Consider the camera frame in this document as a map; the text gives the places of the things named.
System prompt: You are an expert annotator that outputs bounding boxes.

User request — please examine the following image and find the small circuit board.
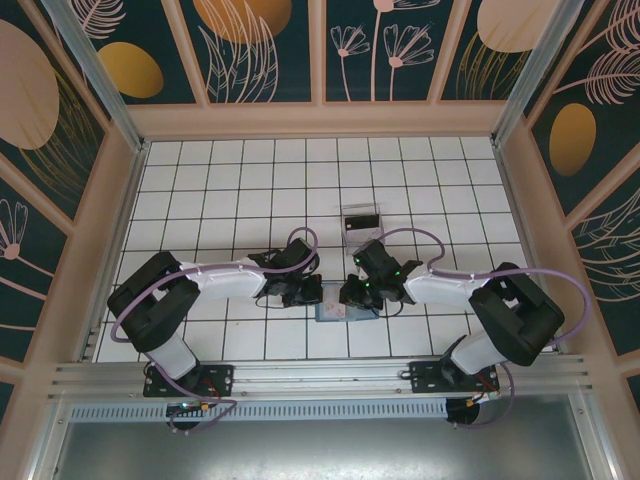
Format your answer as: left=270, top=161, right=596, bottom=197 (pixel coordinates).
left=167, top=400, right=214, bottom=417

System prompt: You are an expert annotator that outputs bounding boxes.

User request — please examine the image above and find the pink floral plastic card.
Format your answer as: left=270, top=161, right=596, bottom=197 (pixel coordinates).
left=322, top=297, right=349, bottom=322

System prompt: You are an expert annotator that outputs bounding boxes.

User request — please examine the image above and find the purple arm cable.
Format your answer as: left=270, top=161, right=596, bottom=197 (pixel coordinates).
left=372, top=227, right=594, bottom=431
left=109, top=227, right=321, bottom=435

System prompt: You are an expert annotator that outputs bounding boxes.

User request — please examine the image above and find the grey slotted cable duct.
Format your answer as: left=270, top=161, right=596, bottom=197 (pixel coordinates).
left=67, top=398, right=451, bottom=422

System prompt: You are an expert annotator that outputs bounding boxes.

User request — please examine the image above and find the aluminium mounting rail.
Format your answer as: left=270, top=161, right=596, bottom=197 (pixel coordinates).
left=47, top=353, right=597, bottom=401

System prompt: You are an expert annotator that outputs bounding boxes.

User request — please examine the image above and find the teal leather card holder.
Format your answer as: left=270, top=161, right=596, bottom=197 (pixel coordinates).
left=314, top=282, right=382, bottom=324

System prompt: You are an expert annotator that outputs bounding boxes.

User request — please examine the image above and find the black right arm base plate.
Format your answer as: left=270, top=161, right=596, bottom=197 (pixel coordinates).
left=409, top=360, right=501, bottom=396

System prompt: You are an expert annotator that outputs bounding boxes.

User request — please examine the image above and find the clear acrylic card stand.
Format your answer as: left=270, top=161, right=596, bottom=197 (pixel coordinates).
left=341, top=202, right=387, bottom=257

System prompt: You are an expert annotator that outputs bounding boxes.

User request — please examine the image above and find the aluminium corner post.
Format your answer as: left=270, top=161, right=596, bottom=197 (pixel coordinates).
left=42, top=0, right=151, bottom=154
left=491, top=0, right=595, bottom=147

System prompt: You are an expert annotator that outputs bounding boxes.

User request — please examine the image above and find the grey metal sheet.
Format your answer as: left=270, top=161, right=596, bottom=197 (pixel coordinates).
left=47, top=394, right=599, bottom=480

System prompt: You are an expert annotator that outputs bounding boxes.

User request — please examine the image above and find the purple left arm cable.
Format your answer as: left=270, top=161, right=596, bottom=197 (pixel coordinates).
left=109, top=227, right=321, bottom=435

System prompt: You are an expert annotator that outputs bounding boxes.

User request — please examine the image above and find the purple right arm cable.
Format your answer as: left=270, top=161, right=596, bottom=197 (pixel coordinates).
left=372, top=227, right=594, bottom=431

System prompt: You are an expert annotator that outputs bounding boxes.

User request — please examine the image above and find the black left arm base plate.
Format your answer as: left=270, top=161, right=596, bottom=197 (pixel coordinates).
left=143, top=364, right=236, bottom=399

